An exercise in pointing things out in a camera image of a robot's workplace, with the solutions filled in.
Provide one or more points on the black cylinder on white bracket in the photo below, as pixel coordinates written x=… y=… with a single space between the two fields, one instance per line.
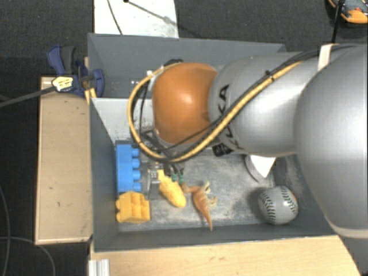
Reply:
x=222 y=149

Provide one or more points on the pale wood board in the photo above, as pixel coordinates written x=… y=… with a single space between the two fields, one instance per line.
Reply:
x=63 y=168

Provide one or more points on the yellow toy corn cob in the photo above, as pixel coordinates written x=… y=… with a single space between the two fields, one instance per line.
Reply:
x=172 y=193

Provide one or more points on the orange toy dinosaur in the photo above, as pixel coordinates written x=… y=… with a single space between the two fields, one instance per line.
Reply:
x=201 y=201

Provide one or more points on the blue toy brick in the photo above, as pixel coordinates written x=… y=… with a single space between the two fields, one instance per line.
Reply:
x=126 y=168

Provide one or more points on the grey baseball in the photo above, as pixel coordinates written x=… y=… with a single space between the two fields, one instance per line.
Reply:
x=277 y=206

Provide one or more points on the grey metal bin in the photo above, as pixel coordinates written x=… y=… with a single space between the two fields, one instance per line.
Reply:
x=230 y=171

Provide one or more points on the white cup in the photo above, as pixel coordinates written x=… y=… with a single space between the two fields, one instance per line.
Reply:
x=260 y=165

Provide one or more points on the yellow toy brick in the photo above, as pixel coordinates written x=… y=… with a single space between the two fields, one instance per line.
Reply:
x=132 y=208

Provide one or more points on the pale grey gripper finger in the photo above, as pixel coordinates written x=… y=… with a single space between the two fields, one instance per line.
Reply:
x=154 y=189

